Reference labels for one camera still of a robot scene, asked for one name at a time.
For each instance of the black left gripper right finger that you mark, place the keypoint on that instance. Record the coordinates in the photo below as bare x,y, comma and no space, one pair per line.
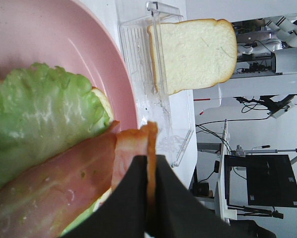
178,214

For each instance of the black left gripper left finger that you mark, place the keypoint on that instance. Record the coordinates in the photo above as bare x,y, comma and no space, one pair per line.
123,214

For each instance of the bacon strip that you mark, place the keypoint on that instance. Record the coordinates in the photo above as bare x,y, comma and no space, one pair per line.
133,142
46,198

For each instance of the green lettuce leaf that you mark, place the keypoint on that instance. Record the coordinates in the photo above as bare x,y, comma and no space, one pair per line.
39,111

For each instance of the white equipment stand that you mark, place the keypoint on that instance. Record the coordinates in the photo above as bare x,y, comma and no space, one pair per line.
227,211

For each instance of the black computer monitor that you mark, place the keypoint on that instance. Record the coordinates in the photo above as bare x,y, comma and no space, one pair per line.
270,179

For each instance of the clear plastic right tray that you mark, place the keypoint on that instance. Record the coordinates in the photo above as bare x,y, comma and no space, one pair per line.
141,43

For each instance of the pink round plate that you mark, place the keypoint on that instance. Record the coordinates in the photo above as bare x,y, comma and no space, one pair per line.
66,33

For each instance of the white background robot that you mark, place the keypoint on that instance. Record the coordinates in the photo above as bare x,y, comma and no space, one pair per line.
266,35

